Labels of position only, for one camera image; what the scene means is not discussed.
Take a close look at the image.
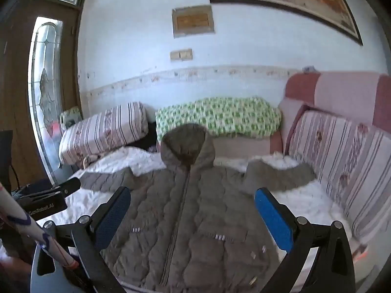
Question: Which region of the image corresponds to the grey-brown hooded puffer jacket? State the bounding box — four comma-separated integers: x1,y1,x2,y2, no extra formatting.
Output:
81,124,315,292

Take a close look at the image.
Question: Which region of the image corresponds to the white floral bed sheet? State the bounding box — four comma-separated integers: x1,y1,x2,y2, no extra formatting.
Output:
36,146,352,293

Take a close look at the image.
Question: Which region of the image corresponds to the small patterned box by door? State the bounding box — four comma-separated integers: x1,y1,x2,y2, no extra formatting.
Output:
60,106,82,132

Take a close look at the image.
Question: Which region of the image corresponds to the striped floral pillow left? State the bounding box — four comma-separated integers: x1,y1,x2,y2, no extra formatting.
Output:
59,102,148,165

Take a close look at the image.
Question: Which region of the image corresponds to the striped floral cushion right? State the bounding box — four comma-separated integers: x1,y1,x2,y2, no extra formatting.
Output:
288,110,390,243

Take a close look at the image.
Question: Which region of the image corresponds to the green white patterned blanket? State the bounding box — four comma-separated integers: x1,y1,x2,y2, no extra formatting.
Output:
156,97,282,140

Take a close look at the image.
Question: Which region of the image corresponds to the wooden door with stained glass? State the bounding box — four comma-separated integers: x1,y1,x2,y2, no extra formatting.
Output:
1,0,85,188

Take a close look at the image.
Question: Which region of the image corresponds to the white red blue striped cable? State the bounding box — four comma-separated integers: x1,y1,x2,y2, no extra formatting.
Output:
0,182,80,271

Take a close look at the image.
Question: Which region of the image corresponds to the pink red sofa bed frame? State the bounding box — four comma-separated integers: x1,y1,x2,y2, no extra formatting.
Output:
213,72,390,159

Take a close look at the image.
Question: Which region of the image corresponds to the beige wall switch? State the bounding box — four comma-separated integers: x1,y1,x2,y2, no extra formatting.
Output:
170,48,193,62

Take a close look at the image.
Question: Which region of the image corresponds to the small wall plaque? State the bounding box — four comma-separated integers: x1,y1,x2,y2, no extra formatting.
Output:
172,5,215,38

